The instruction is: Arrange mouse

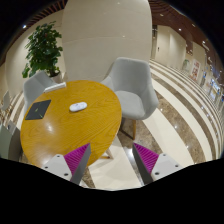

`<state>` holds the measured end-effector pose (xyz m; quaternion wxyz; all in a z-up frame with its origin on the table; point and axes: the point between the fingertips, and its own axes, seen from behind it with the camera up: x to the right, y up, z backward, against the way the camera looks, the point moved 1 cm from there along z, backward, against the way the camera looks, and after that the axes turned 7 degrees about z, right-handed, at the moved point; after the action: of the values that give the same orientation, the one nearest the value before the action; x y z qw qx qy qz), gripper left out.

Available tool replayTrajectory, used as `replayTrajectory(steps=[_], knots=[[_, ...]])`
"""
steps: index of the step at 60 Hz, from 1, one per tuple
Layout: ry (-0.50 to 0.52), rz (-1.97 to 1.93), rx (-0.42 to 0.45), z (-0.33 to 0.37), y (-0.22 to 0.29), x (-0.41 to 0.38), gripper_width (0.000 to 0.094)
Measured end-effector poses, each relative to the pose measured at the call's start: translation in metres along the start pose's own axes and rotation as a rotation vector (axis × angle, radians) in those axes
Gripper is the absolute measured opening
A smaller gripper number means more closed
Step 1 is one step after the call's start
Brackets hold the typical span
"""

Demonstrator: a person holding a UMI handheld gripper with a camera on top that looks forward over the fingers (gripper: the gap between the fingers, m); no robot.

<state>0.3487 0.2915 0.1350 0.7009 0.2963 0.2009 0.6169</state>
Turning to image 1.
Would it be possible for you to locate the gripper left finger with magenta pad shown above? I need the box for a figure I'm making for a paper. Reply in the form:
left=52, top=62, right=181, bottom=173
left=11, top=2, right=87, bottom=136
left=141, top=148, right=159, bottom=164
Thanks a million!
left=42, top=144, right=91, bottom=185

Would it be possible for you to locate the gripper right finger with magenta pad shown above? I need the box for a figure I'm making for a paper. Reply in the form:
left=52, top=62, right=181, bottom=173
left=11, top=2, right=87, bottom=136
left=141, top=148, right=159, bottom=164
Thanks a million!
left=132, top=143, right=182, bottom=185

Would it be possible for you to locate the white computer mouse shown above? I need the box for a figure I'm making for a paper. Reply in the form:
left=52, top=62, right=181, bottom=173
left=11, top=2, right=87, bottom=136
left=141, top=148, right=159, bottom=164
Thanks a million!
left=69, top=102, right=87, bottom=112

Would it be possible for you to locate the black mouse pad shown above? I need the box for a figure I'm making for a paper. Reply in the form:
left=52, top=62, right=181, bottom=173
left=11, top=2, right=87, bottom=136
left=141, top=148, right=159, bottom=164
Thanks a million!
left=25, top=100, right=51, bottom=120

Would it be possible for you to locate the round wooden table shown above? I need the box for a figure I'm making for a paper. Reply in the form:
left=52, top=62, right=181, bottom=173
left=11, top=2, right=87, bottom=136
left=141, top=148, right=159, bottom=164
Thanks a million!
left=20, top=80, right=122, bottom=167

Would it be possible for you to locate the grey chair at left edge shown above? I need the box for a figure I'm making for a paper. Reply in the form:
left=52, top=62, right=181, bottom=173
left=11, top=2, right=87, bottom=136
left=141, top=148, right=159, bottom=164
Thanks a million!
left=0, top=121, right=22, bottom=161

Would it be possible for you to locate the grey armchair left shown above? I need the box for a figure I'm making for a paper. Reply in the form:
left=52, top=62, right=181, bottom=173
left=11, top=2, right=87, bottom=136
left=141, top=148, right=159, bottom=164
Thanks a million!
left=23, top=71, right=66, bottom=112

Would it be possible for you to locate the grey armchair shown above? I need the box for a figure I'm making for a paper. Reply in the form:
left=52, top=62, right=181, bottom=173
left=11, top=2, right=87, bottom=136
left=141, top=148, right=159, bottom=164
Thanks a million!
left=102, top=57, right=159, bottom=136
left=23, top=71, right=66, bottom=112

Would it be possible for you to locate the grey armchair right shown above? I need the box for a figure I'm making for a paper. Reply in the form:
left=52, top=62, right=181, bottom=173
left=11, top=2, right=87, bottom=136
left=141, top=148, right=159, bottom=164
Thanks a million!
left=102, top=57, right=159, bottom=136

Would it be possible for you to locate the red poster stand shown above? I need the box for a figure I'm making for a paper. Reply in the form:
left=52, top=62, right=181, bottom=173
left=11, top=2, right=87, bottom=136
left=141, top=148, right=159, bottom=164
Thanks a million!
left=190, top=59, right=200, bottom=81

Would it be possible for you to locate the small distant potted plant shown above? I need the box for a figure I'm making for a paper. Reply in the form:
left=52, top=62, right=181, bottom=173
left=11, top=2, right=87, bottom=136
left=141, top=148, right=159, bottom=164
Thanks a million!
left=182, top=59, right=190, bottom=71

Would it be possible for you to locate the green potted plant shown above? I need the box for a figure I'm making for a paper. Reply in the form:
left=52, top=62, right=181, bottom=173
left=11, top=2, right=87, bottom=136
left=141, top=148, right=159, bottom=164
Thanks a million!
left=22, top=21, right=63, bottom=78

